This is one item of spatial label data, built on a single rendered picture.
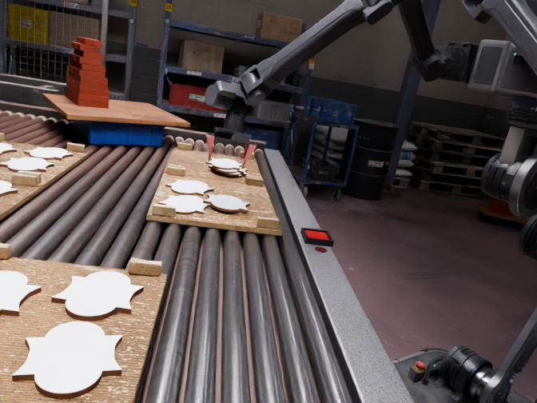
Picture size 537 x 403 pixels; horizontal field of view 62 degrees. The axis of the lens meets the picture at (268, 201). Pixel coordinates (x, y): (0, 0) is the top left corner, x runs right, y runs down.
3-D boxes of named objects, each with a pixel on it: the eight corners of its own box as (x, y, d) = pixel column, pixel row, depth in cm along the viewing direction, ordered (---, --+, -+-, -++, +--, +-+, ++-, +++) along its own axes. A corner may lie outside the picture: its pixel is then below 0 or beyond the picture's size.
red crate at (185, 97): (218, 108, 599) (220, 87, 591) (222, 113, 558) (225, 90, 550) (168, 101, 582) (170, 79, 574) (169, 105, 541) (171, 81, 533)
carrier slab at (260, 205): (264, 190, 157) (265, 186, 156) (281, 236, 118) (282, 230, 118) (163, 177, 151) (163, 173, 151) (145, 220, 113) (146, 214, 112)
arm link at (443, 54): (455, 60, 139) (447, 48, 141) (435, 54, 133) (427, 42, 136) (435, 81, 145) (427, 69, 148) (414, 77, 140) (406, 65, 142)
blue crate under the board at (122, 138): (139, 131, 217) (141, 110, 214) (164, 147, 194) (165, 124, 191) (70, 128, 199) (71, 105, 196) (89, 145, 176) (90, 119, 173)
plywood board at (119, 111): (148, 106, 232) (149, 103, 232) (189, 126, 195) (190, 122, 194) (41, 97, 203) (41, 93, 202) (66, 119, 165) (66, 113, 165)
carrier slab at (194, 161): (254, 162, 196) (255, 159, 196) (264, 189, 157) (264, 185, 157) (173, 151, 191) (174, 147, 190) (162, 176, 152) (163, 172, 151)
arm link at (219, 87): (268, 94, 121) (257, 72, 125) (235, 83, 113) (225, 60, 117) (242, 123, 128) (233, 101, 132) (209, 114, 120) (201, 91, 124)
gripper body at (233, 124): (250, 141, 127) (256, 115, 126) (214, 133, 124) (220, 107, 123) (247, 141, 133) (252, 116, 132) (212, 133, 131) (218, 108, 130)
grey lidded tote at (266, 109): (282, 118, 618) (285, 101, 611) (291, 122, 586) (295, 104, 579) (247, 113, 599) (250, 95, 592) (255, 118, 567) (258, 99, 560)
